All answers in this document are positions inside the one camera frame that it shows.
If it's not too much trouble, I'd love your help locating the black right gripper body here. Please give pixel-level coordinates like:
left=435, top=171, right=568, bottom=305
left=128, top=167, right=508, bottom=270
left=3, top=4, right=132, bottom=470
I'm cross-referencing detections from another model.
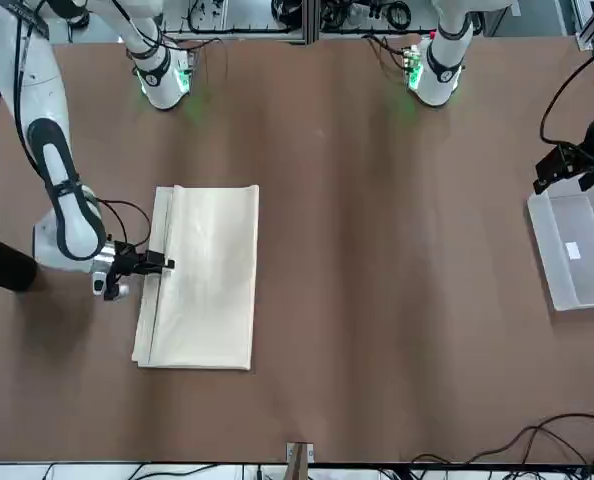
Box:
left=111, top=242, right=148, bottom=275

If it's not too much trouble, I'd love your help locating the cream tablecloth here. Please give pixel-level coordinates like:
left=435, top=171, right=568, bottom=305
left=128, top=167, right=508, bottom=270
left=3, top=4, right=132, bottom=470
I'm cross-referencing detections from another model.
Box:
left=131, top=183, right=261, bottom=372

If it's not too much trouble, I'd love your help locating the translucent plastic bin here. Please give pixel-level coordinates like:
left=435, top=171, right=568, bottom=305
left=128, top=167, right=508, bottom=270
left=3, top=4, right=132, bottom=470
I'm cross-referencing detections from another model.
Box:
left=526, top=193, right=594, bottom=312

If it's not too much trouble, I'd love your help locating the black cylinder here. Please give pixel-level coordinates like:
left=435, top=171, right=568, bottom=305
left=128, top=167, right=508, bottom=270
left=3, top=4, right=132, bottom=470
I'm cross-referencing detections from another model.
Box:
left=0, top=232, right=41, bottom=294

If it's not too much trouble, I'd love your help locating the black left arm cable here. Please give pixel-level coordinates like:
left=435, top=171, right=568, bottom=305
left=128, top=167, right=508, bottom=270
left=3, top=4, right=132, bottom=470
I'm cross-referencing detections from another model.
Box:
left=539, top=52, right=594, bottom=147

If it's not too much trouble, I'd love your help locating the aluminium post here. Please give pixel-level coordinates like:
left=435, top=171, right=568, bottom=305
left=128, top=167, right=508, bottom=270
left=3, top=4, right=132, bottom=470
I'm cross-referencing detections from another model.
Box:
left=285, top=442, right=314, bottom=480

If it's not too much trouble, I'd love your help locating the black table cable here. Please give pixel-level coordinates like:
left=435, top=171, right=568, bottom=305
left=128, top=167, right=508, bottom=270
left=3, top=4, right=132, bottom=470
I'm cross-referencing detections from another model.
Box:
left=411, top=412, right=594, bottom=474

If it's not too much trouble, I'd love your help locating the aluminium frame rail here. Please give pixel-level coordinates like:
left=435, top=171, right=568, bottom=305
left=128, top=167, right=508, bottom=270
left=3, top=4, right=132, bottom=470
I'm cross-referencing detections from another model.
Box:
left=161, top=19, right=478, bottom=45

